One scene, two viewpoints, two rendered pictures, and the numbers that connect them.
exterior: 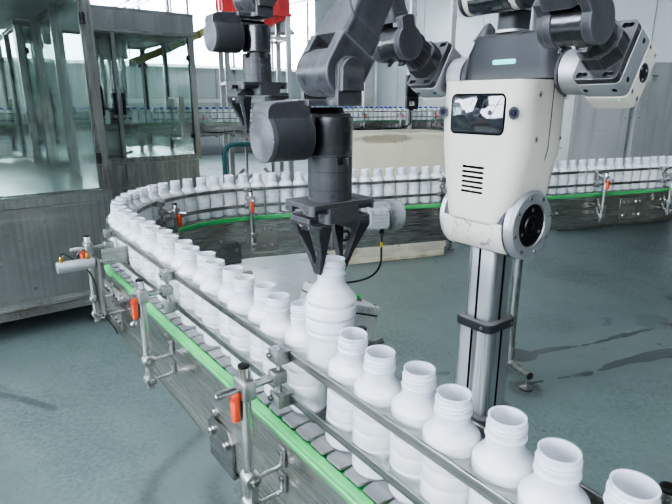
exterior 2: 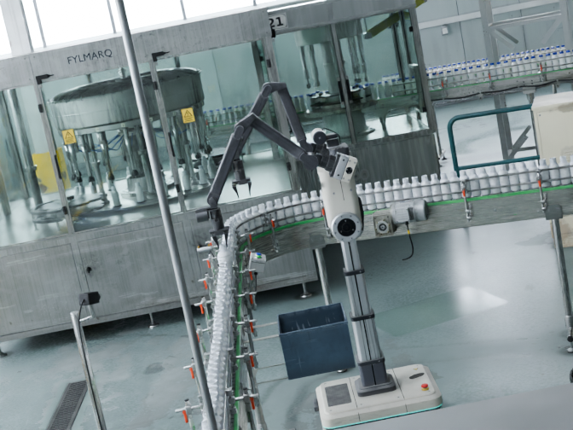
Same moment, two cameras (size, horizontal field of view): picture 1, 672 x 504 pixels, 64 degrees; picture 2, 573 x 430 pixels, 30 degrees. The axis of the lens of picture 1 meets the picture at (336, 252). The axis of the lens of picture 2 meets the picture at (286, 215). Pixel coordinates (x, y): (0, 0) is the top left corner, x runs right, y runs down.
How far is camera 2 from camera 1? 4.88 m
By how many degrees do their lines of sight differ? 36
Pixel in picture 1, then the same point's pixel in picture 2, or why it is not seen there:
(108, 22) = (328, 15)
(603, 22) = (311, 163)
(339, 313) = (222, 258)
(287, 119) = (200, 212)
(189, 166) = (423, 142)
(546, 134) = (339, 190)
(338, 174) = (216, 223)
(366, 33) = (217, 190)
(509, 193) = (330, 215)
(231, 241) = (316, 233)
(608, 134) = not seen: outside the picture
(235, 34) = not seen: hidden behind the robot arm
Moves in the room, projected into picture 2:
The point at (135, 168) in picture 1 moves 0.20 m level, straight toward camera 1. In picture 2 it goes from (365, 152) to (361, 156)
